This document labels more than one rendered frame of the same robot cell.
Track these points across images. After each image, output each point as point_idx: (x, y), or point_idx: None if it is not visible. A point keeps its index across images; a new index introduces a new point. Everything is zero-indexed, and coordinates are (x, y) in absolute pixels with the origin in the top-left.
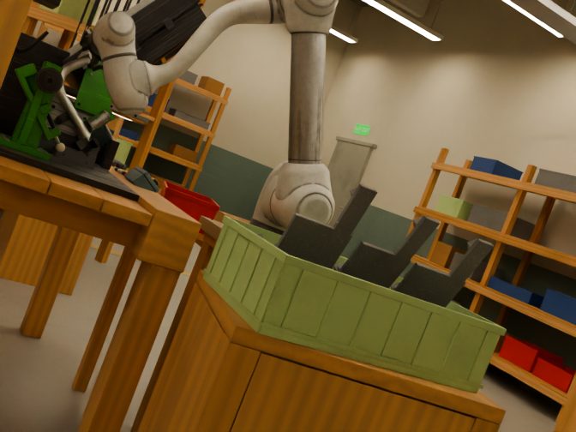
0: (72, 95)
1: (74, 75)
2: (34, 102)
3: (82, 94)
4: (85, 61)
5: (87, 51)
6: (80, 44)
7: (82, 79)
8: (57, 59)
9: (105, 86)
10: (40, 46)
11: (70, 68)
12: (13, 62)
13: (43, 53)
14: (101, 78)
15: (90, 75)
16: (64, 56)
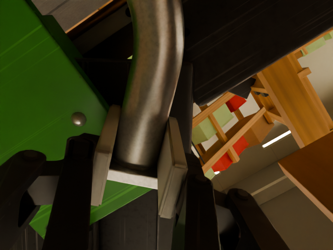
0: (83, 26)
1: (123, 60)
2: None
3: (11, 21)
4: (135, 139)
5: (167, 197)
6: (243, 195)
7: (79, 73)
8: (207, 53)
9: (1, 140)
10: (283, 30)
11: (148, 46)
12: None
13: (257, 22)
14: (41, 146)
15: (75, 112)
16: (202, 82)
